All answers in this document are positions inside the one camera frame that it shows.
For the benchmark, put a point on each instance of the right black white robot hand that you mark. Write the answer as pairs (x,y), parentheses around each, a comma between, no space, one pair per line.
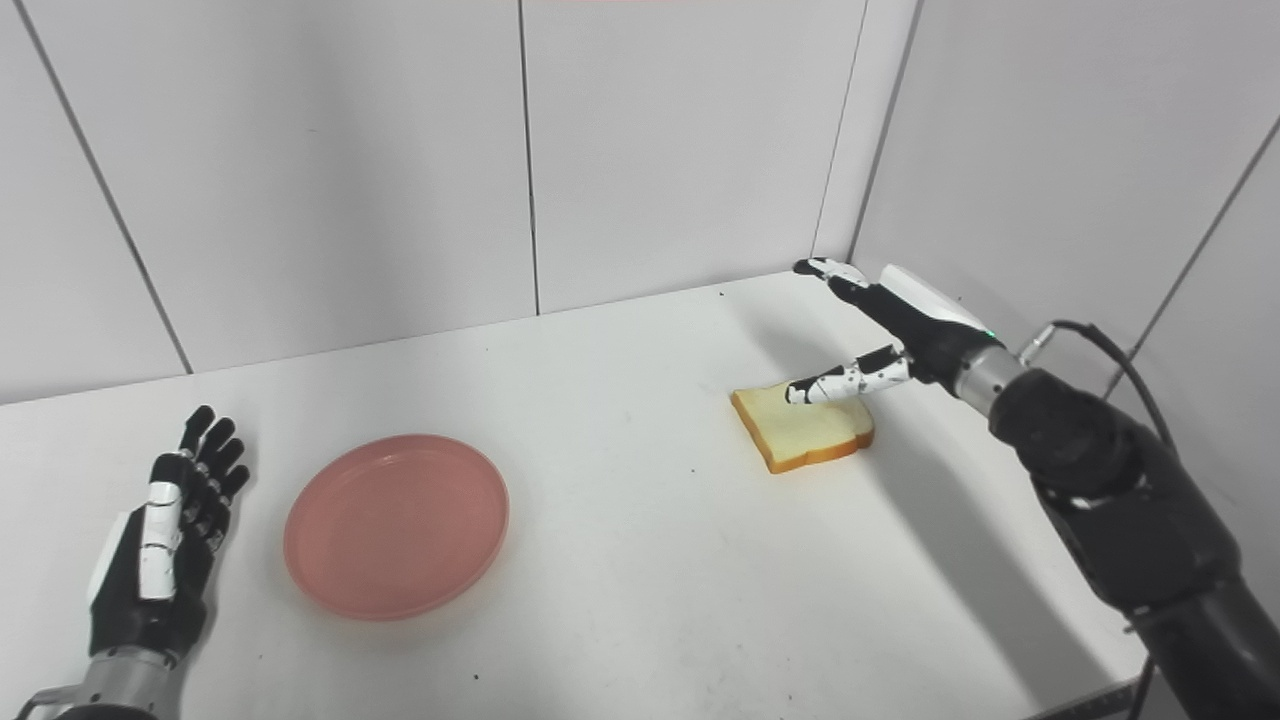
(915,320)

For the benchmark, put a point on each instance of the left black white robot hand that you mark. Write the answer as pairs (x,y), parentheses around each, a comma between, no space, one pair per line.
(150,570)

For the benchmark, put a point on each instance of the slice of white bread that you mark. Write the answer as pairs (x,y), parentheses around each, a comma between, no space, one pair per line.
(810,435)

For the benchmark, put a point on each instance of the pink round plate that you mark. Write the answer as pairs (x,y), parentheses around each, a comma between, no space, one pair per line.
(395,525)

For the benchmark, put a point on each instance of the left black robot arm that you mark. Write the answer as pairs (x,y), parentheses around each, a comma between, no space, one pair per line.
(125,685)

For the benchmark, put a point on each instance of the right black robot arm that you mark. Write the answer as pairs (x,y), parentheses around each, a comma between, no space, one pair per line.
(1130,490)

